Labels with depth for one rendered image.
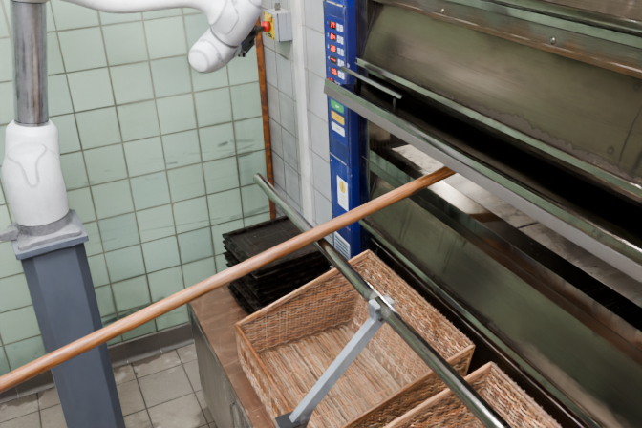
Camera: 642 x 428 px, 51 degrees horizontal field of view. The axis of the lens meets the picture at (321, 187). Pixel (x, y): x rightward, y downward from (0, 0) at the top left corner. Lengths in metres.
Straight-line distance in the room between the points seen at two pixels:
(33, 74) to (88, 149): 0.62
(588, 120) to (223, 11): 1.11
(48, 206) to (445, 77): 1.19
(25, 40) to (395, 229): 1.22
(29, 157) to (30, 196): 0.11
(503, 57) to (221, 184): 1.71
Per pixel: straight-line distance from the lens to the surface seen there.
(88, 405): 2.49
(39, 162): 2.08
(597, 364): 1.51
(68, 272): 2.20
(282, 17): 2.44
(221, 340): 2.28
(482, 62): 1.55
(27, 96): 2.23
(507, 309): 1.67
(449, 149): 1.43
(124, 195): 2.85
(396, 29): 1.85
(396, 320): 1.33
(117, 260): 2.97
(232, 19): 2.02
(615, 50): 1.27
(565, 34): 1.34
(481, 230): 1.66
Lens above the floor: 1.97
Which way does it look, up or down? 26 degrees down
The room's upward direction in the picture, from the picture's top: 3 degrees counter-clockwise
